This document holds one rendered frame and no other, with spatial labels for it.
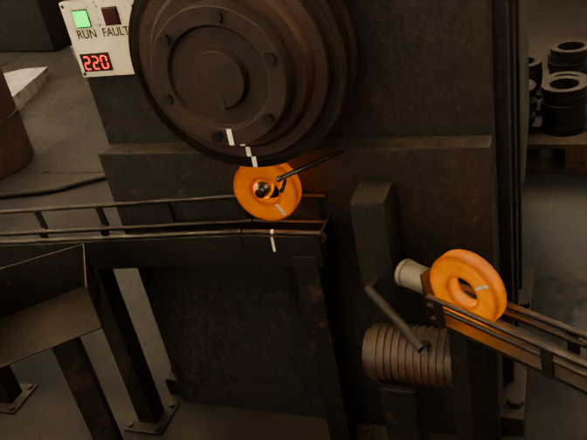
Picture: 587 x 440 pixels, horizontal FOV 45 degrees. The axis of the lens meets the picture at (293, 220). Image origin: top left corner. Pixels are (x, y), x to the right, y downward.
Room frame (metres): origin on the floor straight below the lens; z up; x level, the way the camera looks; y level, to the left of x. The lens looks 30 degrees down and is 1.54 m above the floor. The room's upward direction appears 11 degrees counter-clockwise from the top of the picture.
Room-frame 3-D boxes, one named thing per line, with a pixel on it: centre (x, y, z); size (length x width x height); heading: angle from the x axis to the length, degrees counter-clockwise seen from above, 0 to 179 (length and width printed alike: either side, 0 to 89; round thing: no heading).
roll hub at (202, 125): (1.33, 0.08, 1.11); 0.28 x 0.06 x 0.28; 66
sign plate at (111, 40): (1.65, 0.31, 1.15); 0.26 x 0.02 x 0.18; 66
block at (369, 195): (1.33, -0.18, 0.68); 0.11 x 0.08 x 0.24; 156
